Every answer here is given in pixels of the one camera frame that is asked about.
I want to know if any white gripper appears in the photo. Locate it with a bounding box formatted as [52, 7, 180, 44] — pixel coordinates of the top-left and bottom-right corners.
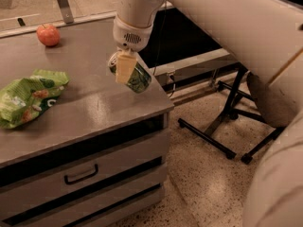
[113, 16, 152, 84]

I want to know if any green soda can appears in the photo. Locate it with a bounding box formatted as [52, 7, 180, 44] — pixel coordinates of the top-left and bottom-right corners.
[108, 53, 152, 94]

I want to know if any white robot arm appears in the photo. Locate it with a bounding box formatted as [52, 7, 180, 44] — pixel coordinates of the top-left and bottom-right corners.
[114, 0, 303, 227]

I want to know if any red apple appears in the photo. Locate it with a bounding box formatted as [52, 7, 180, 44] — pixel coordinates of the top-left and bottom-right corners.
[36, 24, 61, 46]

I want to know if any grey drawer cabinet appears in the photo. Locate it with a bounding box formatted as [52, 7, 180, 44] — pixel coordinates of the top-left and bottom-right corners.
[0, 20, 173, 227]

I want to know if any green chip bag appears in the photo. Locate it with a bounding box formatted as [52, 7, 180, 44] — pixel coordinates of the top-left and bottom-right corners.
[0, 69, 69, 129]

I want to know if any black folding table stand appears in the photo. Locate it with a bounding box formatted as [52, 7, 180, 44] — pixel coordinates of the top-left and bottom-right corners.
[178, 65, 264, 159]

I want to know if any black hanging cable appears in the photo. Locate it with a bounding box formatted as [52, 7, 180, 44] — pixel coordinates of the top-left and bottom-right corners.
[151, 0, 168, 77]

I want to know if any metal railing post left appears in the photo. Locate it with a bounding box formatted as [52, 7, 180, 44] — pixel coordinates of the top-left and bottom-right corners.
[57, 0, 74, 24]

